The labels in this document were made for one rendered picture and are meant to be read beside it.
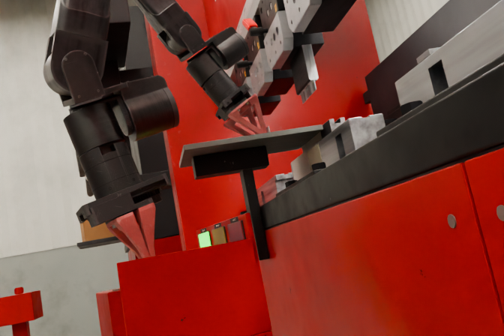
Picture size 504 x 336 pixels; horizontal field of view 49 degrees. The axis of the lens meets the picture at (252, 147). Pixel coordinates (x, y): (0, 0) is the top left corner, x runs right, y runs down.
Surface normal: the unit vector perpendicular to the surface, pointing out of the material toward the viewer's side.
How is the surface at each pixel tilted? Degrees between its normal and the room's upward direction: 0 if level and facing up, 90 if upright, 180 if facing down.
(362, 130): 90
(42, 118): 90
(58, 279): 90
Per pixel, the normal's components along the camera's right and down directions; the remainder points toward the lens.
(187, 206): 0.17, -0.21
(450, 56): -0.97, 0.15
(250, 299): 0.38, -0.24
